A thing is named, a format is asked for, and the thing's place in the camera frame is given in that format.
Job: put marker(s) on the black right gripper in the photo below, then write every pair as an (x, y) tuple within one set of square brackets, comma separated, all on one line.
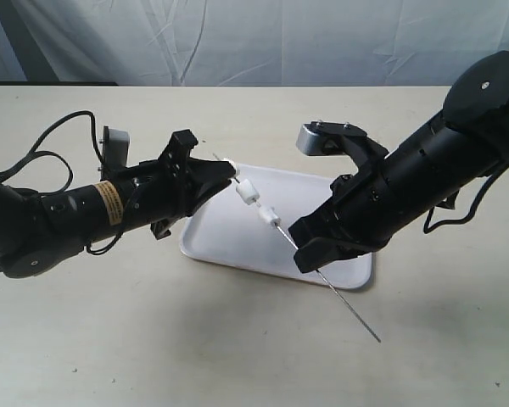
[(346, 225)]

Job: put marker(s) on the white rectangular plastic tray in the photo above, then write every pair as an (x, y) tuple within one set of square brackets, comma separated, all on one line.
[(227, 231)]

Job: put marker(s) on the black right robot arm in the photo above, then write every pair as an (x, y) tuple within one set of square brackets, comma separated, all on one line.
[(467, 139)]

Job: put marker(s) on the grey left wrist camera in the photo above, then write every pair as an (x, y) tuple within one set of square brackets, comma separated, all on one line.
[(115, 145)]

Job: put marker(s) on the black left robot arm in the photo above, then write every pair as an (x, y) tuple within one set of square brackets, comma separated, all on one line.
[(38, 232)]

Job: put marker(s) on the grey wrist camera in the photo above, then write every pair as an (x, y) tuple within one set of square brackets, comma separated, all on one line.
[(115, 145), (323, 139)]

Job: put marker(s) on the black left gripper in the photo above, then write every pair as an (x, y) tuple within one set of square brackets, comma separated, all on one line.
[(161, 196)]

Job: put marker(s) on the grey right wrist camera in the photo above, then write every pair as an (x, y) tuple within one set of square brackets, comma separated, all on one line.
[(323, 139)]

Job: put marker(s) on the white marshmallow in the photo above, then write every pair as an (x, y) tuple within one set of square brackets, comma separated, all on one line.
[(269, 216), (233, 165), (247, 191)]

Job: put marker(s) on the white wrinkled backdrop cloth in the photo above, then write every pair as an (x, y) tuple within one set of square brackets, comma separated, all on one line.
[(248, 43)]

